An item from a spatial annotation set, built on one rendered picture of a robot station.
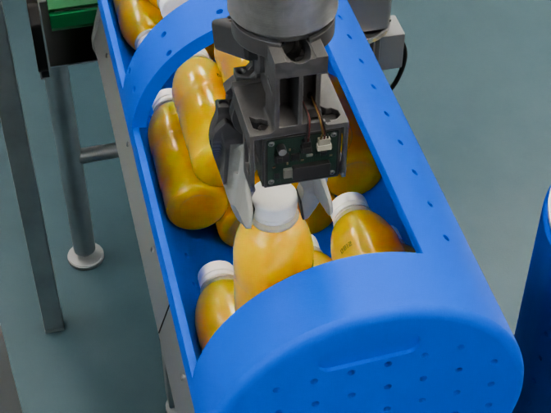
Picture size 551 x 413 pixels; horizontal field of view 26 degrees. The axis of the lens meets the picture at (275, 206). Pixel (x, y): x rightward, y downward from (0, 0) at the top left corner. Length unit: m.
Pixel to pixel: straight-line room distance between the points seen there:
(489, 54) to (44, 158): 1.20
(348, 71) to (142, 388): 1.37
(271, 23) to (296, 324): 0.27
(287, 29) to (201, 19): 0.46
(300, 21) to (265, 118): 0.08
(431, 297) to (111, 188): 1.94
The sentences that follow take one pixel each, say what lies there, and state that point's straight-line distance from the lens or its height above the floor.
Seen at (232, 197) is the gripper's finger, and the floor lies 1.29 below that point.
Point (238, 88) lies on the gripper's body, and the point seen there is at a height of 1.40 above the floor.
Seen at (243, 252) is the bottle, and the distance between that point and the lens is 0.98.
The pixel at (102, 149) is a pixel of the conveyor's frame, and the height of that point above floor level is 0.31.
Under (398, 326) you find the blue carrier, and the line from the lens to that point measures 0.95.
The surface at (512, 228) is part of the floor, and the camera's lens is 2.77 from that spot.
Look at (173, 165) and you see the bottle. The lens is 1.29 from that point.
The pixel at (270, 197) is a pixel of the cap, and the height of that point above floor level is 1.27.
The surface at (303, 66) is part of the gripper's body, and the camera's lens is 0.78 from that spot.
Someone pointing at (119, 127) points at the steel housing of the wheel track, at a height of 0.86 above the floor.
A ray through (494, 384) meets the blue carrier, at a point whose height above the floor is 1.11.
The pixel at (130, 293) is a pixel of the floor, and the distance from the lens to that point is 2.60.
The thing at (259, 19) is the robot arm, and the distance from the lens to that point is 0.78.
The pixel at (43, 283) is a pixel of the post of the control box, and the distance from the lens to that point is 2.44.
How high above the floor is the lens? 1.94
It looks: 44 degrees down
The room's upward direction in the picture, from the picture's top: straight up
